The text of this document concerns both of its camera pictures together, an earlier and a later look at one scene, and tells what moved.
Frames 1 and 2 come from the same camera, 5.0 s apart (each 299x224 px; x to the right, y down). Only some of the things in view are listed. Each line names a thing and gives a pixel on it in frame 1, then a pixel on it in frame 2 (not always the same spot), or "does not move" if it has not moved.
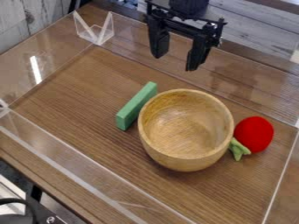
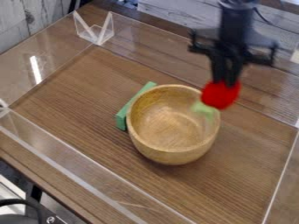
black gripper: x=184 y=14 → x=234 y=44
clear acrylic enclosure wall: x=44 y=152 does not move
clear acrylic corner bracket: x=96 y=34 does not move
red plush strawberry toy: x=254 y=134 → x=219 y=94
